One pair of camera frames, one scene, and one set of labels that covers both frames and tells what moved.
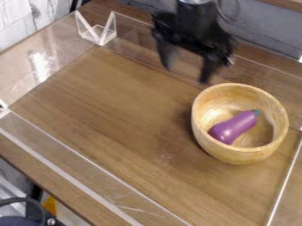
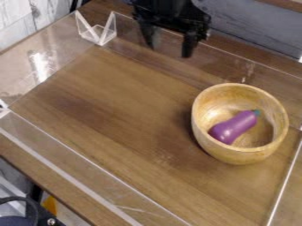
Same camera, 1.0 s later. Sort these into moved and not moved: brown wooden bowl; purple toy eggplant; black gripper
Moved: black gripper
Not moved: purple toy eggplant; brown wooden bowl
